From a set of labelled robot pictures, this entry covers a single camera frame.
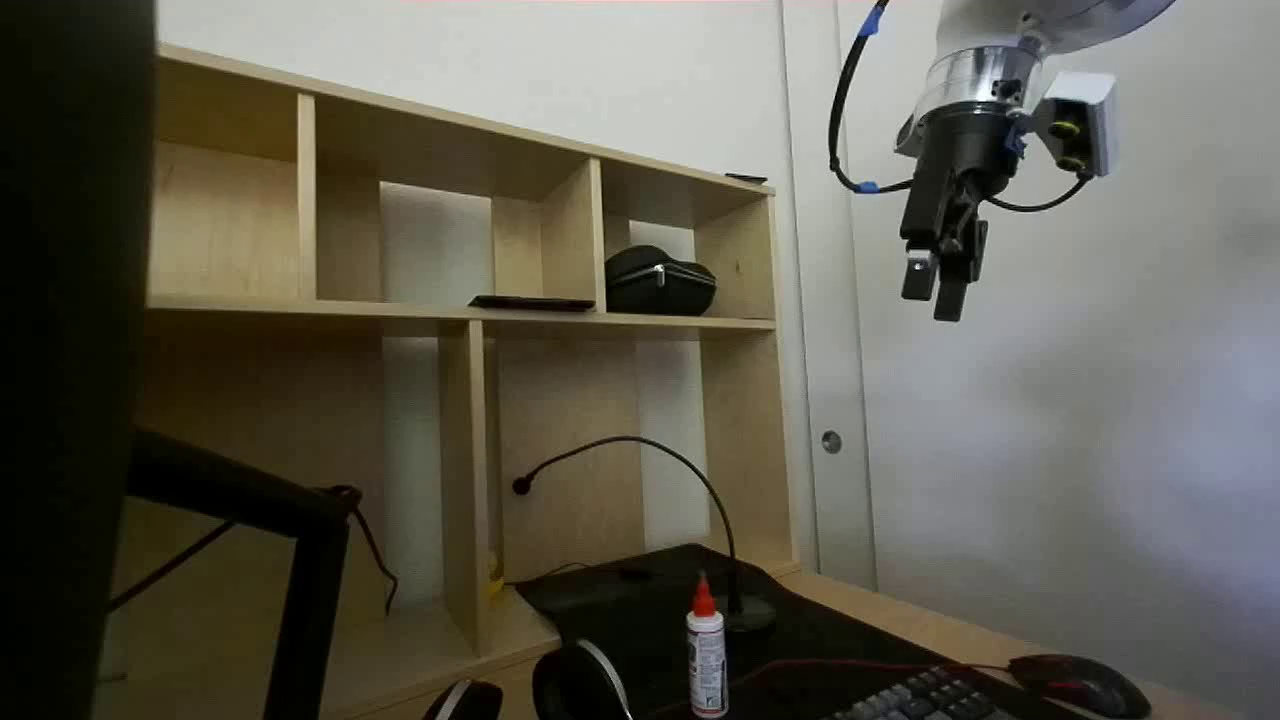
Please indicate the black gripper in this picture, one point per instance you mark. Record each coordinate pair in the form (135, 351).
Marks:
(963, 172)

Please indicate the dark grey keyboard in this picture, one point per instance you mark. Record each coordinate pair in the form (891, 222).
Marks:
(926, 702)

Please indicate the white door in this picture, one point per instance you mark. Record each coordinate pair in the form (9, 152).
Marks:
(833, 335)

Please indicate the round silver door lock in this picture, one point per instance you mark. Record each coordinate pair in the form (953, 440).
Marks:
(833, 440)

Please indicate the small dark flat item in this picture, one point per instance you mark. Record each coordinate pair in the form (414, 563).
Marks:
(747, 176)

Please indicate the black zip pouch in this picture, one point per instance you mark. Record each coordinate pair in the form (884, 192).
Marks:
(660, 283)

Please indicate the black gooseneck microphone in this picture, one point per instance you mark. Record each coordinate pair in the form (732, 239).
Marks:
(748, 612)

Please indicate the flat black tablet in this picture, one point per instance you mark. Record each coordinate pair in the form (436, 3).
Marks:
(535, 303)

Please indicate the light wooden shelf unit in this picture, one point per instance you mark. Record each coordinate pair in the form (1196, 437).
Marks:
(535, 403)

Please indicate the black red computer mouse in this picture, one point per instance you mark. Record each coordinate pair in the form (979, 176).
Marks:
(1083, 687)

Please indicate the black desk mat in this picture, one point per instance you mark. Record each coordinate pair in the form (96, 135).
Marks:
(643, 600)

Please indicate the white glue bottle red cap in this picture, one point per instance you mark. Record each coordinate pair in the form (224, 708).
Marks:
(706, 660)

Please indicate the black white headphones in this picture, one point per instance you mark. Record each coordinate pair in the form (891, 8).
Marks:
(572, 687)

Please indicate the black monitor stand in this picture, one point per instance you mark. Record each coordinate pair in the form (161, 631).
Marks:
(313, 600)

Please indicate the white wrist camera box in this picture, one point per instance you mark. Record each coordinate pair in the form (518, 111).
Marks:
(1083, 115)

